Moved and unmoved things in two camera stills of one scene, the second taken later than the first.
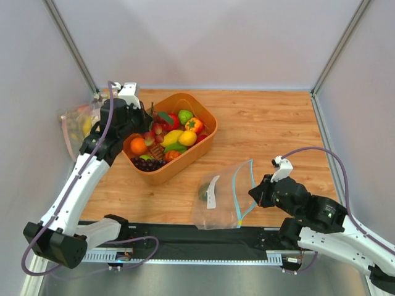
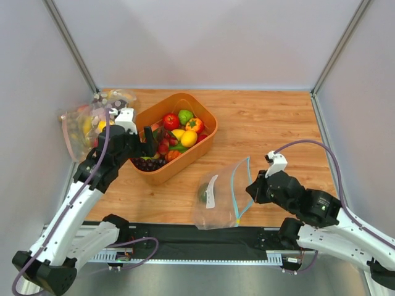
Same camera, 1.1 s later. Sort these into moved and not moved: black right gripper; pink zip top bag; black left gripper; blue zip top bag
Moved: black left gripper
Not moved: pink zip top bag; black right gripper; blue zip top bag
